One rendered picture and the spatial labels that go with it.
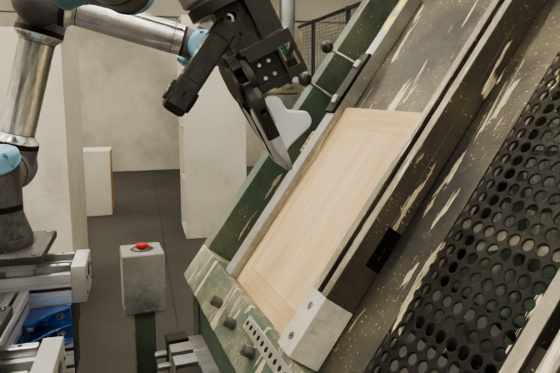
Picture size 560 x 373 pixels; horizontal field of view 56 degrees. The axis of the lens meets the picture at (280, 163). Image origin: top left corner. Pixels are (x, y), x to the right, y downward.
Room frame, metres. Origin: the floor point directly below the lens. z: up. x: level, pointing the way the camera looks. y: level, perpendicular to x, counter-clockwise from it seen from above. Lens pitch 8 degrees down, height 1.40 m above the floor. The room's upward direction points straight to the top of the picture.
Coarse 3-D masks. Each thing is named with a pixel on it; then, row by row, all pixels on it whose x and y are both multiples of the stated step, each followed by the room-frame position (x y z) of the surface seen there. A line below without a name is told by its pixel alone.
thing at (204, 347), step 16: (176, 336) 1.28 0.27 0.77; (192, 336) 1.33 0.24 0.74; (208, 336) 1.27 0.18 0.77; (160, 352) 1.26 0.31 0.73; (176, 352) 1.20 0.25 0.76; (192, 352) 1.21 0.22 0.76; (208, 352) 1.24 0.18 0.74; (224, 352) 1.11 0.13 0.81; (160, 368) 1.20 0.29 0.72; (176, 368) 1.14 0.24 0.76; (192, 368) 1.12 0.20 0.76; (208, 368) 1.17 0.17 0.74; (224, 368) 1.11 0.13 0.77
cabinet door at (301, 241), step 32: (352, 128) 1.37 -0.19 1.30; (384, 128) 1.23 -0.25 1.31; (320, 160) 1.40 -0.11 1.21; (352, 160) 1.26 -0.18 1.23; (384, 160) 1.15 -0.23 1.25; (320, 192) 1.29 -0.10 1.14; (352, 192) 1.17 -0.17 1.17; (288, 224) 1.32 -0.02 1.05; (320, 224) 1.19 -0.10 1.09; (256, 256) 1.35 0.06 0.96; (288, 256) 1.22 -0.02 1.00; (320, 256) 1.11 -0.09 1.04; (256, 288) 1.24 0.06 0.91; (288, 288) 1.13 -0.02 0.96; (288, 320) 1.05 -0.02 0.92
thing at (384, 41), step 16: (400, 0) 1.58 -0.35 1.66; (416, 0) 1.55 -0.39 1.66; (400, 16) 1.53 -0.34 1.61; (384, 32) 1.53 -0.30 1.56; (400, 32) 1.53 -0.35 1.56; (368, 48) 1.55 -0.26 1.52; (384, 48) 1.51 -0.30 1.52; (368, 64) 1.50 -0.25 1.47; (368, 80) 1.50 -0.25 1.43; (352, 96) 1.48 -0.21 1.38; (336, 112) 1.46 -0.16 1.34; (320, 128) 1.47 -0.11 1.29; (320, 144) 1.45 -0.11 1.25; (304, 160) 1.43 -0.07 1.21; (288, 176) 1.45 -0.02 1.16; (288, 192) 1.41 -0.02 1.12; (272, 208) 1.40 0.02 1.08; (256, 224) 1.42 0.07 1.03; (256, 240) 1.38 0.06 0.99; (240, 256) 1.37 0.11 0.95
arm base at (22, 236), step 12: (0, 216) 1.14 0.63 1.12; (12, 216) 1.16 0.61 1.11; (24, 216) 1.20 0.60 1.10; (0, 228) 1.14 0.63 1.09; (12, 228) 1.16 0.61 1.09; (24, 228) 1.18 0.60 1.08; (0, 240) 1.13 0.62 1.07; (12, 240) 1.15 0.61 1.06; (24, 240) 1.17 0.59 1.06; (0, 252) 1.12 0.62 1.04
